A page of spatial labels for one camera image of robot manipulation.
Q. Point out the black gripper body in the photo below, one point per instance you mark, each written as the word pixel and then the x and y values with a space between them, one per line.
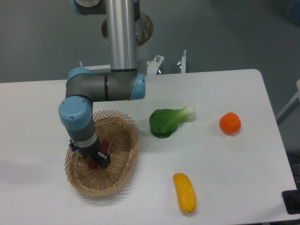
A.
pixel 92 150

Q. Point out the purple sweet potato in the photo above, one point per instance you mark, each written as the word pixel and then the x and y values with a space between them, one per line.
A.
pixel 104 146

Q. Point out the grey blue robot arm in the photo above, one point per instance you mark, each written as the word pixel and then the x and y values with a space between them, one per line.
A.
pixel 83 88

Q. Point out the woven wicker basket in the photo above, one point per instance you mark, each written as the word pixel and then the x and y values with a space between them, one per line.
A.
pixel 122 134

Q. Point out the green bok choy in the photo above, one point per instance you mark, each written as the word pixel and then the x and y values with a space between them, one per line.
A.
pixel 163 122

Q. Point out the yellow mango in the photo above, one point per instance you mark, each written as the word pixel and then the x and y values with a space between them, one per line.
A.
pixel 185 193

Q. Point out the orange tangerine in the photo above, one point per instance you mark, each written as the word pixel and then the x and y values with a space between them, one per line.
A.
pixel 230 123

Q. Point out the black box at edge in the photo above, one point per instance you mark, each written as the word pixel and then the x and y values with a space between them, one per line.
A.
pixel 292 201

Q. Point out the white metal mounting frame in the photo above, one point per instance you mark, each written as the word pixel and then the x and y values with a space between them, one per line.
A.
pixel 153 67

